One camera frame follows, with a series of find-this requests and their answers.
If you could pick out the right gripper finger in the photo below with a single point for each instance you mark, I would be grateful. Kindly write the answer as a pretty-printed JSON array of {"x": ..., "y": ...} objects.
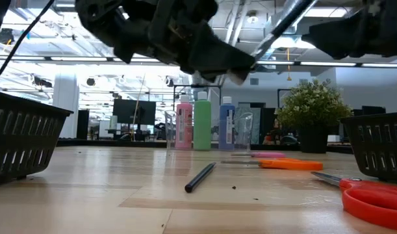
[{"x": 338, "y": 39}]

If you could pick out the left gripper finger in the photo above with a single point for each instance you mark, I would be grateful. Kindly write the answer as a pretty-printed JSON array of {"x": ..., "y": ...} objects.
[{"x": 214, "y": 58}]

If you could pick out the black paintbrush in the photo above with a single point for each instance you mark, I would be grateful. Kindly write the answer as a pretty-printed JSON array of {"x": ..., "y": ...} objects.
[
  {"x": 199, "y": 178},
  {"x": 292, "y": 16}
]

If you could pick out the green paint bottle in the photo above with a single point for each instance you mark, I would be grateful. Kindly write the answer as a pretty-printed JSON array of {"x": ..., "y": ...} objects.
[{"x": 202, "y": 126}]

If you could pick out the blue paint bottle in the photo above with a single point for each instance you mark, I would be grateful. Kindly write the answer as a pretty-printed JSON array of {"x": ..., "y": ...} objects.
[{"x": 223, "y": 130}]

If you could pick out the pink paint bottle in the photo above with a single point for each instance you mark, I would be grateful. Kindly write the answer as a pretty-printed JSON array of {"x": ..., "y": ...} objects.
[{"x": 188, "y": 136}]

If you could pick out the pink scissors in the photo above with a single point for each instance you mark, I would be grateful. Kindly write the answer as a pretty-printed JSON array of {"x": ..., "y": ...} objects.
[{"x": 269, "y": 155}]

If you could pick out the orange scissors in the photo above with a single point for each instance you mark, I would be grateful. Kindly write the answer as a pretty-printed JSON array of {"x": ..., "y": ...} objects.
[{"x": 292, "y": 164}]

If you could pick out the yellow hanging pendant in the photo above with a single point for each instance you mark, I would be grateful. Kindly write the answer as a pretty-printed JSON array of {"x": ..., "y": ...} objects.
[{"x": 288, "y": 78}]

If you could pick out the white-flowered plant in black pot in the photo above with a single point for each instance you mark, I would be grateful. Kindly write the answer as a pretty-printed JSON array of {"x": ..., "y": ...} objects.
[{"x": 312, "y": 104}]

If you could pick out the clear plastic bin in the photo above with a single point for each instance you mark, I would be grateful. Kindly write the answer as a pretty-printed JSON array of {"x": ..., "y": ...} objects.
[{"x": 245, "y": 130}]

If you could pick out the black monitor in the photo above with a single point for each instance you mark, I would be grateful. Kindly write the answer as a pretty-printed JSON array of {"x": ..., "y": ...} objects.
[{"x": 133, "y": 112}]

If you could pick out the black slotted plastic basket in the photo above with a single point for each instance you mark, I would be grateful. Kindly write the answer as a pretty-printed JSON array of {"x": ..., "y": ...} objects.
[
  {"x": 380, "y": 146},
  {"x": 22, "y": 140}
]

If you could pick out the black cabinet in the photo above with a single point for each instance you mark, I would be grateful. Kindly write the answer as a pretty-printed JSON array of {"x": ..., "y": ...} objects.
[{"x": 82, "y": 125}]

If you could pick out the red scissors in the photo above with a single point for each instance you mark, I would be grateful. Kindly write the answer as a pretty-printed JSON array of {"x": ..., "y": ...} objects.
[{"x": 357, "y": 204}]

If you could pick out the black background frame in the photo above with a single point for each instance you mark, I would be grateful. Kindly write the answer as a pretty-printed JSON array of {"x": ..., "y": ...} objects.
[{"x": 198, "y": 86}]

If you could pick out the black aluminium rig frame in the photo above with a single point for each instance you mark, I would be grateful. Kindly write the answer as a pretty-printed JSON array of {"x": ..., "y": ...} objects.
[{"x": 120, "y": 142}]

